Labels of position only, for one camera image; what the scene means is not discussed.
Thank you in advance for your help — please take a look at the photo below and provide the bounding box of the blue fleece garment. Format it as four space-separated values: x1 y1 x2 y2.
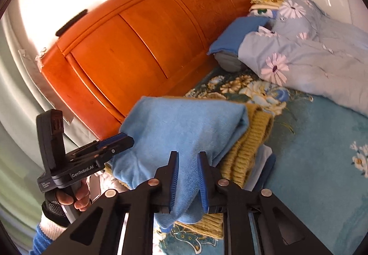
112 97 250 229

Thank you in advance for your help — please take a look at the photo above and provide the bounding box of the person's left forearm sleeve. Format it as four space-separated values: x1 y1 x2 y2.
29 200 70 255

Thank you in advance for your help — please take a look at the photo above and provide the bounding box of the stack of folded clothes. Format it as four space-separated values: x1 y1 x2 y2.
103 96 277 240

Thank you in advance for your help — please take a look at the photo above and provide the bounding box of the floral plush bed blanket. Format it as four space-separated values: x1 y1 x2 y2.
152 66 368 255

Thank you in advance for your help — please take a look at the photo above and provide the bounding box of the person's left hand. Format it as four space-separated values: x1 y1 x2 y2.
55 179 91 212

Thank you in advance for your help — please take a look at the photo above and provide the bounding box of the grey floral pillow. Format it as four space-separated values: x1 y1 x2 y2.
248 0 331 40

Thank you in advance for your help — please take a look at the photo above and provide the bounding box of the light blue floral duvet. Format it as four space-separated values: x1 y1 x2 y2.
238 15 367 115

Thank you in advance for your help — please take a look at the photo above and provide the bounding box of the blue pillow at headboard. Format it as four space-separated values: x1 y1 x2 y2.
207 16 270 55

